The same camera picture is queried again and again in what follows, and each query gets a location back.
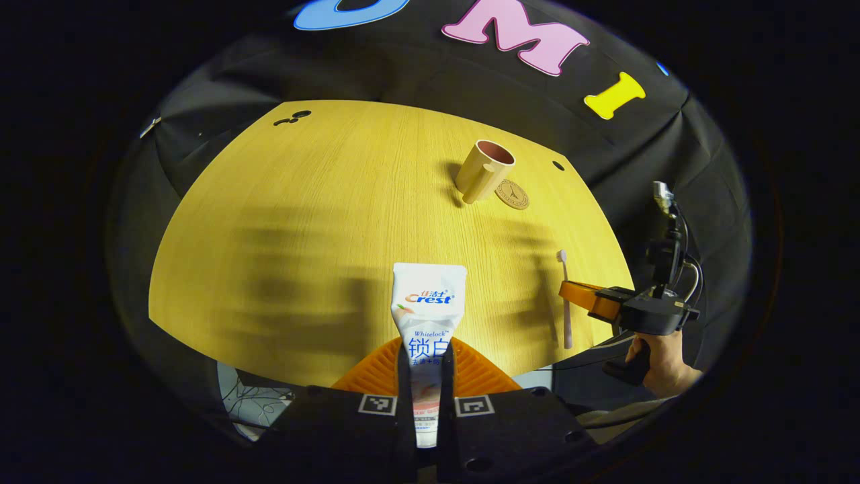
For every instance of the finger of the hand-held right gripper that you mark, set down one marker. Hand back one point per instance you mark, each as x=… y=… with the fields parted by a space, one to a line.
x=584 y=296

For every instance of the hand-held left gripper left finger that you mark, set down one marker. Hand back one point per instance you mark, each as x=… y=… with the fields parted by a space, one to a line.
x=336 y=430

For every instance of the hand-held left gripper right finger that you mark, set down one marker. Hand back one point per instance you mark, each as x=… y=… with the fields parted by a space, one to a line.
x=510 y=430

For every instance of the pink toothbrush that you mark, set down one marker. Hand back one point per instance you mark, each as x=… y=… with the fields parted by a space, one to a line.
x=566 y=302

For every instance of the round brown coaster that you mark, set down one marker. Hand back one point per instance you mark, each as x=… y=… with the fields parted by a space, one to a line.
x=514 y=195

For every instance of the white toothpaste tube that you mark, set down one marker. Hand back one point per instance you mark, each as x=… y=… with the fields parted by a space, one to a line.
x=430 y=296

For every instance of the beige cup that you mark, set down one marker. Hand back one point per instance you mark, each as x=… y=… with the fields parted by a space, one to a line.
x=477 y=168

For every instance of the wooden desktop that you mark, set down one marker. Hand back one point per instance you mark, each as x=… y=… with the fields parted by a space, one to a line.
x=302 y=235

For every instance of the silver metal clip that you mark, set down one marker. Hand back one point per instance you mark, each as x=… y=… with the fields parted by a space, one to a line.
x=149 y=126

